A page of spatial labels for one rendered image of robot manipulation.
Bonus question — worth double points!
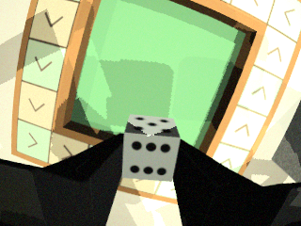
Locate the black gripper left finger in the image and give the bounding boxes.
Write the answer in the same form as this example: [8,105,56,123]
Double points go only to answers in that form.
[0,133,124,226]

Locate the grey die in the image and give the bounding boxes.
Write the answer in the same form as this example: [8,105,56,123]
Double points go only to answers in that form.
[121,114,181,182]

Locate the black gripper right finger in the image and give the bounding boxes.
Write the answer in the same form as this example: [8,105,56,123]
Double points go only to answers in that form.
[172,139,301,226]

